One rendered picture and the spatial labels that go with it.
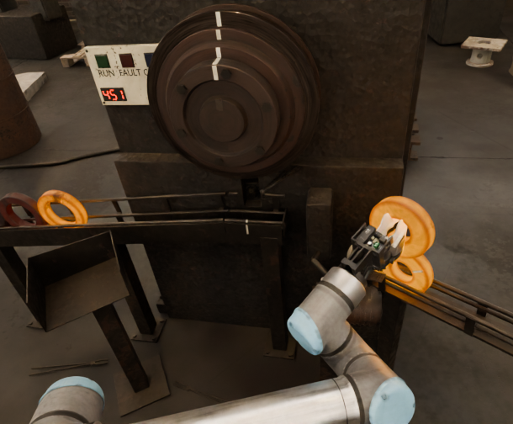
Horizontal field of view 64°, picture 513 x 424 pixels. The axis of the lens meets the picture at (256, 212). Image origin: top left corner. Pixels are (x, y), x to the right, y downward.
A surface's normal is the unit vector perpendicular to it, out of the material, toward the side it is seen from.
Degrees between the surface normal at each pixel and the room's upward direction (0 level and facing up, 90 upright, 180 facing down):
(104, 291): 5
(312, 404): 15
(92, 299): 5
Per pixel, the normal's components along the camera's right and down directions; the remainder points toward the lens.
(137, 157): -0.09, -0.78
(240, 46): 0.11, -0.37
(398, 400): 0.29, 0.14
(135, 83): -0.19, 0.62
